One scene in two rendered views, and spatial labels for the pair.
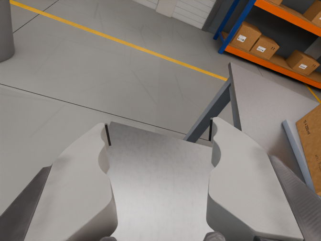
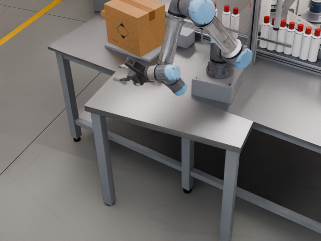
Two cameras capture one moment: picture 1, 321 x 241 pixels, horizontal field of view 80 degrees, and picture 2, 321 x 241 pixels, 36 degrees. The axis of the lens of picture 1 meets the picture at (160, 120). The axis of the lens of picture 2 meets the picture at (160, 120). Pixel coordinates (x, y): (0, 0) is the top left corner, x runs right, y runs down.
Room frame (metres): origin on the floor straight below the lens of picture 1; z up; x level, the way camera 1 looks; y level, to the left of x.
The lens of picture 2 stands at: (-1.53, 1.37, 2.46)
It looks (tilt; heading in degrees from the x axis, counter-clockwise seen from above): 39 degrees down; 314
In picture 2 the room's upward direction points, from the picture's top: 2 degrees counter-clockwise
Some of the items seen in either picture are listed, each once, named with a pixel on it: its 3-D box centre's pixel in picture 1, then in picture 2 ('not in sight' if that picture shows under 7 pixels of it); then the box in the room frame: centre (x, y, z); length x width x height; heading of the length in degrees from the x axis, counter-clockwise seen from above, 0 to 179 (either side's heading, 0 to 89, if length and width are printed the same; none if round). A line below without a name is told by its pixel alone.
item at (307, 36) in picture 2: not in sight; (305, 43); (-0.42, -1.03, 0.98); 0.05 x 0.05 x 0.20
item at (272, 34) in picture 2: not in sight; (272, 34); (-0.21, -1.00, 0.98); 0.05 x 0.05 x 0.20
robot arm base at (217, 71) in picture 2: not in sight; (219, 64); (-0.17, -0.53, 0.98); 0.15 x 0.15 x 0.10
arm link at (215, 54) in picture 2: not in sight; (221, 45); (-0.17, -0.53, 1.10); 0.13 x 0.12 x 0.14; 165
